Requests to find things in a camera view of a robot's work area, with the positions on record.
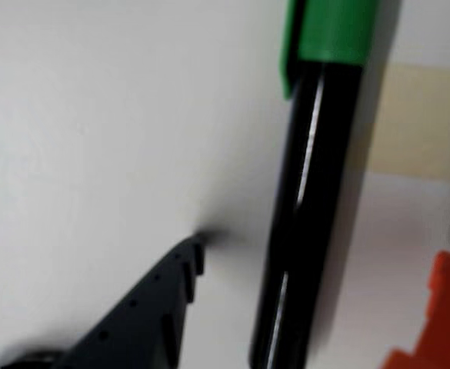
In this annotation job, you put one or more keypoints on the green black marker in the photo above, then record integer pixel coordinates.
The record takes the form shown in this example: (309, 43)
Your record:
(313, 192)

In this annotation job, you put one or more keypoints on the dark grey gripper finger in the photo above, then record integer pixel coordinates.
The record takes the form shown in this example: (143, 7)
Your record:
(140, 330)

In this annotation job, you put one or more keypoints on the long beige masking tape strip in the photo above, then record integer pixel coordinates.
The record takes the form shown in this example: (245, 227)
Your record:
(420, 123)

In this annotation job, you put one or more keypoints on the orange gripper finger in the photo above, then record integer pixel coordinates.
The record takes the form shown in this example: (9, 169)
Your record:
(447, 315)

